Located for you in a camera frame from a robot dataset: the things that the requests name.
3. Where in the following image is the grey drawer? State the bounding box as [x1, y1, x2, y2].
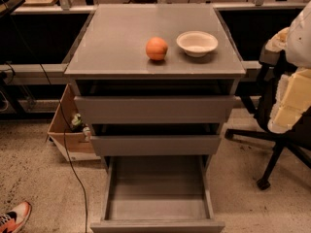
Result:
[75, 80, 234, 124]
[90, 155, 225, 233]
[90, 123, 221, 156]

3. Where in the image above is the grey drawer cabinet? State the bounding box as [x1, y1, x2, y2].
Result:
[65, 4, 245, 166]

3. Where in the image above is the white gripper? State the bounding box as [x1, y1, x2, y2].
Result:
[265, 27, 311, 134]

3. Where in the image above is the green white item in box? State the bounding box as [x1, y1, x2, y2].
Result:
[71, 114, 90, 139]

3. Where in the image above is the cardboard box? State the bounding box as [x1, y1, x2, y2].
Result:
[48, 84, 97, 161]

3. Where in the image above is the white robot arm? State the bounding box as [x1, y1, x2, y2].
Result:
[264, 2, 311, 134]

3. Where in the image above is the black cable on floor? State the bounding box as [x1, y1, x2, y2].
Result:
[0, 0, 89, 233]

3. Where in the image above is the grey bottom drawer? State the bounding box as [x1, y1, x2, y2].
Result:
[90, 155, 225, 233]

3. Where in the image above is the orange fruit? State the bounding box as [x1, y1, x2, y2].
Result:
[146, 37, 168, 61]

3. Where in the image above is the grey middle drawer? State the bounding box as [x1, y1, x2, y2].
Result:
[90, 123, 221, 156]

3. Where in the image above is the black office chair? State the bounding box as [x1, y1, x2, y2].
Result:
[225, 38, 311, 191]

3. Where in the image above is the orange white sneaker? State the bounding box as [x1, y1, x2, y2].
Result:
[0, 202, 32, 233]

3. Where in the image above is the grey top drawer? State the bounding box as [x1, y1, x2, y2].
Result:
[75, 80, 234, 124]

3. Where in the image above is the white paper bowl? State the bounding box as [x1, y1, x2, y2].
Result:
[176, 31, 218, 57]

